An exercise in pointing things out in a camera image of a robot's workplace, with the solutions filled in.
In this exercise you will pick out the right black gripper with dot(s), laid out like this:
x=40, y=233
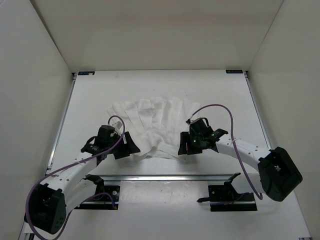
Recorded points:
x=184, y=148

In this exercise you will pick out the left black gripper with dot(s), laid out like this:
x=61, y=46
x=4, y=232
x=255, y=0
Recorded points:
x=130, y=147

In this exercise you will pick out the white pleated skirt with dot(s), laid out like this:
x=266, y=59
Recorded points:
x=155, y=124

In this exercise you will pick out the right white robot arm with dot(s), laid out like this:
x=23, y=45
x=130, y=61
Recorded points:
x=276, y=174

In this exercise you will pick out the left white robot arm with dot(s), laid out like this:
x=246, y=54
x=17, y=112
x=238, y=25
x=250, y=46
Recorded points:
x=51, y=200

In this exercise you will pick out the right blue corner label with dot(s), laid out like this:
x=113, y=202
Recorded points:
x=234, y=71

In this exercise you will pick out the blue corner label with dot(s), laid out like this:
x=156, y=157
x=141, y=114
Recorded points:
x=86, y=73
x=234, y=71

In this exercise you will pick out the left blue corner label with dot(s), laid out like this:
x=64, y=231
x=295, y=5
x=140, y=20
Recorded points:
x=86, y=73

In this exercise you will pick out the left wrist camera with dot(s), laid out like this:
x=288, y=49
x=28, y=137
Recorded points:
x=107, y=135

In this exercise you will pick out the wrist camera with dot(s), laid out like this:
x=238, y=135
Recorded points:
x=200, y=126
x=107, y=135

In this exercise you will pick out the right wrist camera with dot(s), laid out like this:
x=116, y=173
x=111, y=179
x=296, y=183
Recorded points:
x=200, y=126

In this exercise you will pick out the front aluminium rail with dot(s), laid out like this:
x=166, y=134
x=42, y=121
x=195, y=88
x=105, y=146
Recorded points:
x=166, y=178

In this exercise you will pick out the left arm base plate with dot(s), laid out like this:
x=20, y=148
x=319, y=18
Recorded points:
x=106, y=199

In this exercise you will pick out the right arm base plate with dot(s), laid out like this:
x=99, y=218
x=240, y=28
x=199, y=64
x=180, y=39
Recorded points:
x=222, y=197

